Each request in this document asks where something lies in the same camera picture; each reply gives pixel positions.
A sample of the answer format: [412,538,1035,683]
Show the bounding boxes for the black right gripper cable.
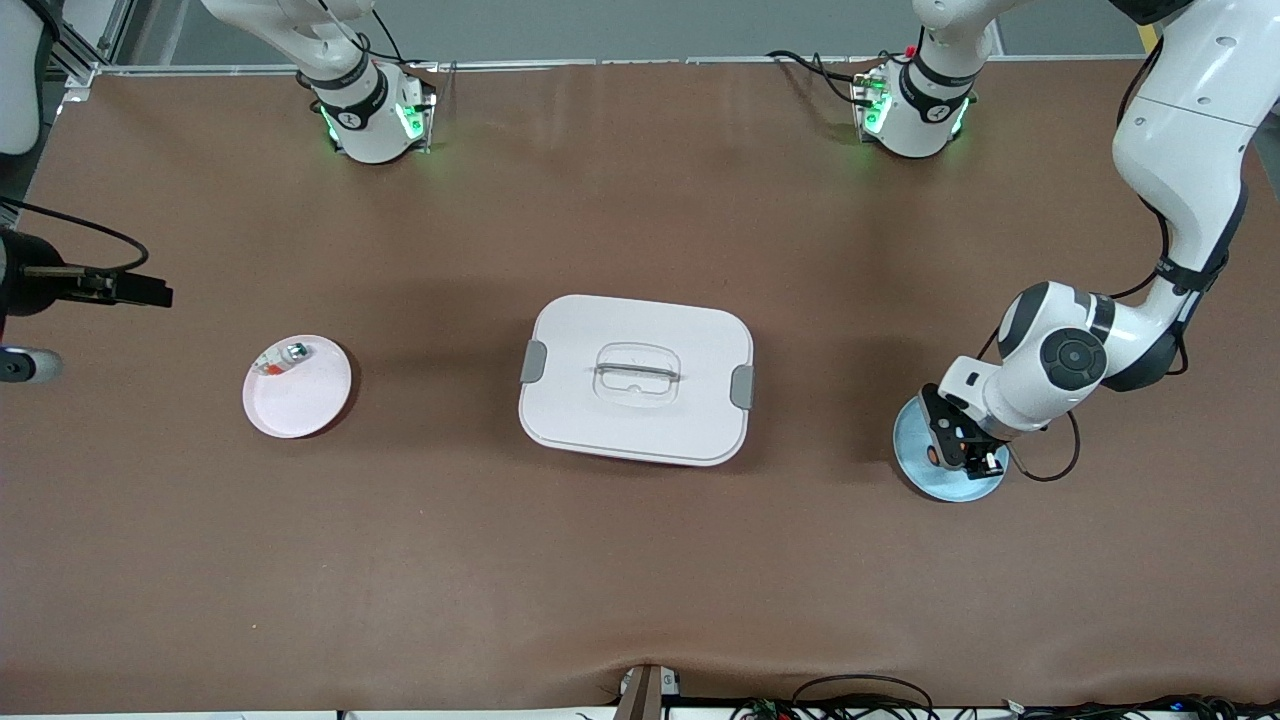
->
[0,198,151,276]

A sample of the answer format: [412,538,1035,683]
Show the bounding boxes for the black arm base cable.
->
[340,8,441,76]
[766,48,876,109]

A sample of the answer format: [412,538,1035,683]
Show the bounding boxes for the tangled cable bundle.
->
[730,693,1280,720]

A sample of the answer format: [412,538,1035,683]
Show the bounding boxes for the white green push button switch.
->
[256,341,310,377]

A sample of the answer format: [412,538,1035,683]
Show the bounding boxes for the light blue round plate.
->
[892,395,1011,503]

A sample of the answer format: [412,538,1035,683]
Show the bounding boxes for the black looped cable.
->
[790,674,938,720]

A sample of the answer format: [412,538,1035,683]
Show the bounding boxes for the white lidded storage box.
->
[518,294,756,468]

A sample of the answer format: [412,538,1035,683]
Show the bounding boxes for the black left arm base cable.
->
[766,48,876,109]

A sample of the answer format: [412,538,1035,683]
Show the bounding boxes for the pale pink round plate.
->
[243,334,353,440]

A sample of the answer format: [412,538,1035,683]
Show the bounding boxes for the aluminium frame post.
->
[40,0,136,101]

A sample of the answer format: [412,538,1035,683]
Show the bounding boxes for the aluminium table edge rail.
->
[95,52,1151,77]

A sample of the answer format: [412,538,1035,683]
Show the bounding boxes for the black right arm base cable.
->
[340,8,441,76]

